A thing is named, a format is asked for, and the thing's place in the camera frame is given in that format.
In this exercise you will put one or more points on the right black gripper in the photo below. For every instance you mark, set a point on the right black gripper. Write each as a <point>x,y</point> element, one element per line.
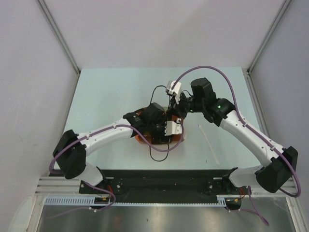
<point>176,109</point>

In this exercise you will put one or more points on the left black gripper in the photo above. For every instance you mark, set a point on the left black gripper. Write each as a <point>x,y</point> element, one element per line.
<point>156,138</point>

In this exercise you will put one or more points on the orange paper bag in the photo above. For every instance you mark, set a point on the orange paper bag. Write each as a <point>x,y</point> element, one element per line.
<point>176,139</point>

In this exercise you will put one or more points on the white straw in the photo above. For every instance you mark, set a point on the white straw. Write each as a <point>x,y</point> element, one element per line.
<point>210,147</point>

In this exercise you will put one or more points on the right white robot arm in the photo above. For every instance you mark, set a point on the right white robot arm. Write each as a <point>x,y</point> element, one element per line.
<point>277,163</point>

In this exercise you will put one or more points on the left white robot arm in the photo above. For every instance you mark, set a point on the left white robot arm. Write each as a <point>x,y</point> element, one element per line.
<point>72,149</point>

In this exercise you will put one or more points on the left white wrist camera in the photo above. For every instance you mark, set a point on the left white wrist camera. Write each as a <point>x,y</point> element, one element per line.
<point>173,127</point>

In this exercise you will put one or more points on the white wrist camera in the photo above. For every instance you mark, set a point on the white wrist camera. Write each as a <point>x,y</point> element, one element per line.
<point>173,127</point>
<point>174,90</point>

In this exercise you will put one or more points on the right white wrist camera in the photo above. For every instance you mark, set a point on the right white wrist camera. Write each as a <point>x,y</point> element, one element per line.
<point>174,90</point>

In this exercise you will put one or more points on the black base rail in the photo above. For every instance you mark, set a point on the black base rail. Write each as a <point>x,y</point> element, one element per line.
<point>168,186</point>

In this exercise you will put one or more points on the white slotted cable duct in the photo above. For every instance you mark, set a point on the white slotted cable duct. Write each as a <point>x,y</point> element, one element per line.
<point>99,201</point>

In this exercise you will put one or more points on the right aluminium frame post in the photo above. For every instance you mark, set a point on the right aluminium frame post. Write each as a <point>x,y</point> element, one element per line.
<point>269,34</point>

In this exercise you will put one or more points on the aluminium frame post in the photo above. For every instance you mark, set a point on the aluminium frame post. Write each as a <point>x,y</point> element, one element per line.
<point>269,34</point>
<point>47,14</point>

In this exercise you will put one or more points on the left aluminium frame post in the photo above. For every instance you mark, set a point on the left aluminium frame post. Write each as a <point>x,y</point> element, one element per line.
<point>47,14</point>

